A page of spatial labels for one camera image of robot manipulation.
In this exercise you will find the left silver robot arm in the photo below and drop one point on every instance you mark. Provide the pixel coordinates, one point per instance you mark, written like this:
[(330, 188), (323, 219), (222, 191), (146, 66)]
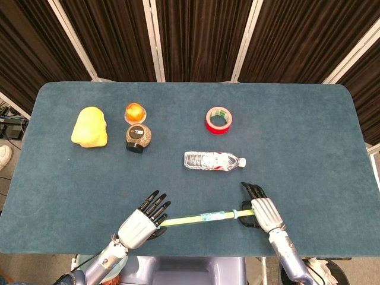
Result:
[(101, 264)]

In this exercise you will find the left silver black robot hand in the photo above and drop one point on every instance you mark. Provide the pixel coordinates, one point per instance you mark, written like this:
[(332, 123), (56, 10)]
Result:
[(136, 227)]

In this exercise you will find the white crumpled cloth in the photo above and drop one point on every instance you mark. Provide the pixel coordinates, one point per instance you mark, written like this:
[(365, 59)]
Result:
[(322, 267)]

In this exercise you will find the dark brown curtain panel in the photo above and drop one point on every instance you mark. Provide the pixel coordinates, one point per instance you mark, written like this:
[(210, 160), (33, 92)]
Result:
[(365, 98), (29, 44), (202, 38), (112, 38), (297, 38)]

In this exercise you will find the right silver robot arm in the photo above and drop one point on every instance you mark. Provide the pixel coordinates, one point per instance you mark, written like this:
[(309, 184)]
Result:
[(289, 255)]

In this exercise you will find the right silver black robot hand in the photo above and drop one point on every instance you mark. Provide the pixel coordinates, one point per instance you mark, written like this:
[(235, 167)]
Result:
[(267, 213)]

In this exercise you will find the clear plastic water bottle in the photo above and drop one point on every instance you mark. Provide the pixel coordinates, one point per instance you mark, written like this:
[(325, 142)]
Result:
[(207, 161)]

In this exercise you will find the white shoe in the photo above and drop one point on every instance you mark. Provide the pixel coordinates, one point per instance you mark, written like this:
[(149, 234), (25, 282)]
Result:
[(4, 155)]

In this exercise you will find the spice jar with black lid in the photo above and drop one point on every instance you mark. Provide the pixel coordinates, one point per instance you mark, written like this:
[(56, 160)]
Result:
[(139, 135)]

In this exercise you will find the orange jelly cup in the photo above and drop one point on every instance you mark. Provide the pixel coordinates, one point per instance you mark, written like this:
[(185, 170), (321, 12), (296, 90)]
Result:
[(135, 112)]

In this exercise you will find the lavender robot torso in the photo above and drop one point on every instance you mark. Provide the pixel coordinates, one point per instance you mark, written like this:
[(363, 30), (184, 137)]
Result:
[(184, 273)]

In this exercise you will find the yellow lumpy plush toy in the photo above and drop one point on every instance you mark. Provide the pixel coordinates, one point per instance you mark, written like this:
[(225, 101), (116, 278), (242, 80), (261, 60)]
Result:
[(89, 127)]

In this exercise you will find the black round bin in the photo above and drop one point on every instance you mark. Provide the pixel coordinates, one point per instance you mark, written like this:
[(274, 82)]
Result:
[(340, 273)]

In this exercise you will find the blue felt table cover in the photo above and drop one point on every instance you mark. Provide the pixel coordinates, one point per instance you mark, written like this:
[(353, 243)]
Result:
[(190, 184)]

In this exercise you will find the white partition frame post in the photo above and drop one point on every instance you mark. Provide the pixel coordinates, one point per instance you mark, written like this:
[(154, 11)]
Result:
[(247, 38), (372, 149), (15, 106), (73, 38), (153, 38), (353, 55)]

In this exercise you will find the red tape roll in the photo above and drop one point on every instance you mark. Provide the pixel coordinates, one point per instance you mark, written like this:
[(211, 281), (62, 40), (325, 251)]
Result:
[(209, 126)]

